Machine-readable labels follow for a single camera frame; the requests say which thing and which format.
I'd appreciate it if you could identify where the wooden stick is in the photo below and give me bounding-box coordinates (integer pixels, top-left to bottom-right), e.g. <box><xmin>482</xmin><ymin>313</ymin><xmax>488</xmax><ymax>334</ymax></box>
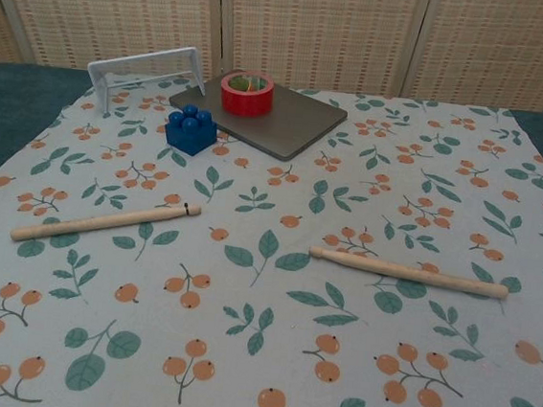
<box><xmin>9</xmin><ymin>187</ymin><xmax>204</xmax><ymax>260</ymax></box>
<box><xmin>305</xmin><ymin>245</ymin><xmax>513</xmax><ymax>301</ymax></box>

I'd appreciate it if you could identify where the grey flat board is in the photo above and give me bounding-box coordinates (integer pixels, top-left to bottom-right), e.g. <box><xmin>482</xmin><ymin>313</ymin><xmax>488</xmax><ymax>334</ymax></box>
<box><xmin>164</xmin><ymin>71</ymin><xmax>351</xmax><ymax>167</ymax></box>

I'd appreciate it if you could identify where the floral fruit print tablecloth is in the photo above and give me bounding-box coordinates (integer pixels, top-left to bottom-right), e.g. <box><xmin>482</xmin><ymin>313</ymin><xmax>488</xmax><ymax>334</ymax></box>
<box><xmin>0</xmin><ymin>59</ymin><xmax>543</xmax><ymax>407</ymax></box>

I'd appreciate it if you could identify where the red tape roll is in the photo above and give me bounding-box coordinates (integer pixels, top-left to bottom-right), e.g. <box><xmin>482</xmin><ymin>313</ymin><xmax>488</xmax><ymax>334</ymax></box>
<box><xmin>217</xmin><ymin>68</ymin><xmax>277</xmax><ymax>120</ymax></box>

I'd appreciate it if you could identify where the blue toy building block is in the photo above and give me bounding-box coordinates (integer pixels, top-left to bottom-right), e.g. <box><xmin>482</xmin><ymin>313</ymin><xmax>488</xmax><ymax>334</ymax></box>
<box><xmin>162</xmin><ymin>102</ymin><xmax>221</xmax><ymax>160</ymax></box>

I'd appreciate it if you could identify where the woven bamboo folding screen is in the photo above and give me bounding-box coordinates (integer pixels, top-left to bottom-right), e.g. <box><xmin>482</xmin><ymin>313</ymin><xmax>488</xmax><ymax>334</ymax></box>
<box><xmin>0</xmin><ymin>0</ymin><xmax>543</xmax><ymax>125</ymax></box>

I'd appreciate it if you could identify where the white miniature goal frame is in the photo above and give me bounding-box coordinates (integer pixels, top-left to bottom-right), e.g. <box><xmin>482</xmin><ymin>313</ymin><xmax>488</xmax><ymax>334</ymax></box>
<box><xmin>81</xmin><ymin>37</ymin><xmax>212</xmax><ymax>126</ymax></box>

